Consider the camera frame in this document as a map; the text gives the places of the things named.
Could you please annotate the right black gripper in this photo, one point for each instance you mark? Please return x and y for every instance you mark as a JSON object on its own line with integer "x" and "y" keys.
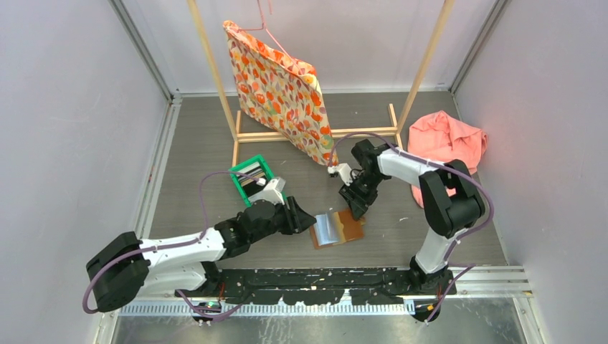
{"x": 360, "y": 205}

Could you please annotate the brown leather card holder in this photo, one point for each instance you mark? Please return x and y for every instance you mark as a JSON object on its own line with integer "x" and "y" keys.
{"x": 335, "y": 228}

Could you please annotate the stack of credit cards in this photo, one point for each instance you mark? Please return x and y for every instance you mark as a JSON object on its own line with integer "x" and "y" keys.
{"x": 243, "y": 179}

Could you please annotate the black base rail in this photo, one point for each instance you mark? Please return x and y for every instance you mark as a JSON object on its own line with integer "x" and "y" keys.
{"x": 364, "y": 286}

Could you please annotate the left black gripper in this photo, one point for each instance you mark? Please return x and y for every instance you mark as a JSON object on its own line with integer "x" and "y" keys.
{"x": 296, "y": 219}

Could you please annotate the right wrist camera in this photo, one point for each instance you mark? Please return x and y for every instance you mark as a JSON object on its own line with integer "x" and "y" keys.
{"x": 342, "y": 171}

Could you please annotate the pink wire hanger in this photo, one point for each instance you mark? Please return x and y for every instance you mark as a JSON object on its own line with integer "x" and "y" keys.
{"x": 282, "y": 21}

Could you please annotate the wooden clothes rack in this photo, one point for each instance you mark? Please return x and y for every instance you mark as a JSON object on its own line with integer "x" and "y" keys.
{"x": 244, "y": 129}

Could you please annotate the green plastic card bin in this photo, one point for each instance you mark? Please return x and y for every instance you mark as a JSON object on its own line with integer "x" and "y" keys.
{"x": 252, "y": 199}

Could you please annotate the pink crumpled cloth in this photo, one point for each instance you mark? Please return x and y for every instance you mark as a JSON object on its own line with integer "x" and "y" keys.
{"x": 441, "y": 137}

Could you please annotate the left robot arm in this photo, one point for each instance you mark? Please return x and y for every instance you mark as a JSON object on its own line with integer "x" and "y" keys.
{"x": 129, "y": 267}

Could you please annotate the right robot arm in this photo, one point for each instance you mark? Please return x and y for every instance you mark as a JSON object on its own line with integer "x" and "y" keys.
{"x": 451, "y": 199}

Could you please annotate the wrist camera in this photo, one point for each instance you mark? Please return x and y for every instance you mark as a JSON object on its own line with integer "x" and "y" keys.
{"x": 342, "y": 171}
{"x": 272, "y": 191}

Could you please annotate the aluminium frame rail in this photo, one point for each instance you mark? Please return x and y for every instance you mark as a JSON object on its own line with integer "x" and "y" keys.
{"x": 481, "y": 282}

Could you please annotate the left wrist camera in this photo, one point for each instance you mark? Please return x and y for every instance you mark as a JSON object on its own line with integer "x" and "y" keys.
{"x": 272, "y": 191}

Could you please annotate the floral fabric bag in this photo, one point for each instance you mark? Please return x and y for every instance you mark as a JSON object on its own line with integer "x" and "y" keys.
{"x": 280, "y": 93}

